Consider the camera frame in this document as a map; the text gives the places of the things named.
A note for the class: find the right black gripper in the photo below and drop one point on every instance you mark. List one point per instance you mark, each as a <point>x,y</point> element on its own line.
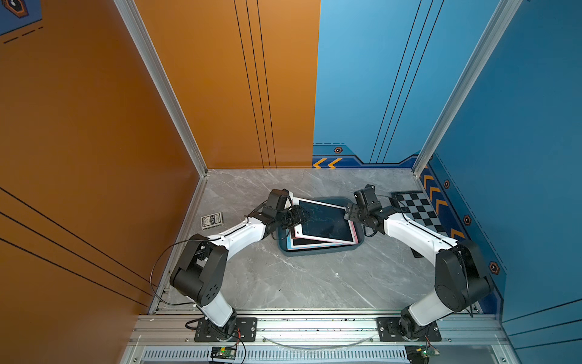
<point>352,208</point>

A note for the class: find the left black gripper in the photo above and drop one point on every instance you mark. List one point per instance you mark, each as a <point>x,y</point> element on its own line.
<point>298,214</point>

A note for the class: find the teal storage box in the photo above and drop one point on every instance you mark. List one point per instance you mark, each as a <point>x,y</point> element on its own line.
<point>281,235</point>

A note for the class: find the pink writing tablet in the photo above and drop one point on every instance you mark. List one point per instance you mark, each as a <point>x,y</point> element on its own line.
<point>326,213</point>
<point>315,236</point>

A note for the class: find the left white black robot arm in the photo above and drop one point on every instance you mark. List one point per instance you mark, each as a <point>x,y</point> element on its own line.
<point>199,272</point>

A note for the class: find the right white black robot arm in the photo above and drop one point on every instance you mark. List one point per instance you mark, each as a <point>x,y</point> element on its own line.
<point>461,274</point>

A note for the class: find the black grey chessboard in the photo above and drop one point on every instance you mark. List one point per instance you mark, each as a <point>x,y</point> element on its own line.
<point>416,206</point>

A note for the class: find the right green circuit board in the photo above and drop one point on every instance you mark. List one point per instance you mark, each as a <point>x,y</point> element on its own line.
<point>421,355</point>

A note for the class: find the green circuit board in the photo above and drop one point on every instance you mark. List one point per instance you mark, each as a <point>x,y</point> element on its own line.
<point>223,354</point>
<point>421,355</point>

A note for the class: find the left green circuit board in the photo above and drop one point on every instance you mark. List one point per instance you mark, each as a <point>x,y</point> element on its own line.
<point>223,354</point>

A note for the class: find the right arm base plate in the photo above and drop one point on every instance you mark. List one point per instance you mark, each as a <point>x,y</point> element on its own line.
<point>400,329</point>

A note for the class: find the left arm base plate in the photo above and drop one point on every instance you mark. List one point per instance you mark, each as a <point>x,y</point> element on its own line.
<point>240,328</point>

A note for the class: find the aluminium front rail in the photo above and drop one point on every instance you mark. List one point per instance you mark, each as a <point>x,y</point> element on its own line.
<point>317,336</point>

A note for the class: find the right aluminium corner post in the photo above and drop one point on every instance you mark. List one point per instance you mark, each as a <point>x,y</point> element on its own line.
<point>492,34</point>

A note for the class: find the aluminium corner post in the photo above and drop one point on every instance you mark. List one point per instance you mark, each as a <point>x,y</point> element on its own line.
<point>142,40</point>
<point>492,34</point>

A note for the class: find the left aluminium corner post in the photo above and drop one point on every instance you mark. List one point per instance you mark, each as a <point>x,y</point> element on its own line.
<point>142,40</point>

